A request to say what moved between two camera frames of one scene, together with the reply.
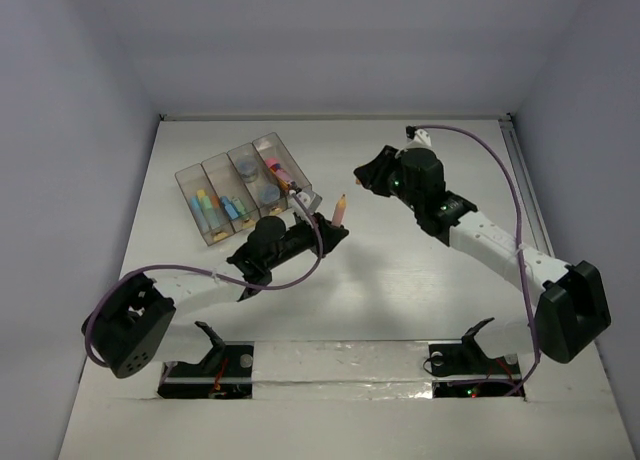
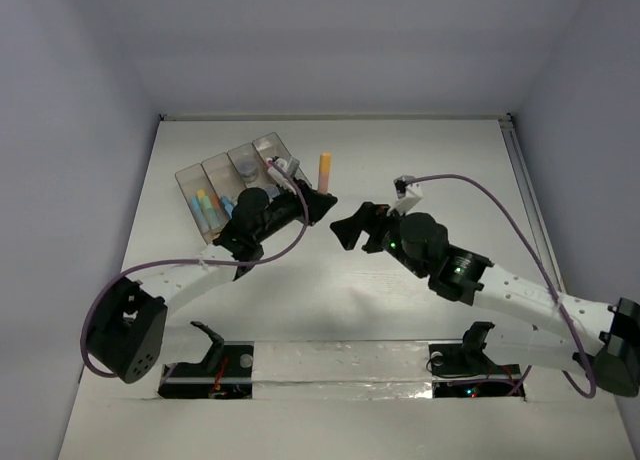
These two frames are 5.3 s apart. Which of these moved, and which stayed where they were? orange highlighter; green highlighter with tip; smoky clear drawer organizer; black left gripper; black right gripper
Moved: black left gripper; orange highlighter; black right gripper
Stayed: green highlighter with tip; smoky clear drawer organizer
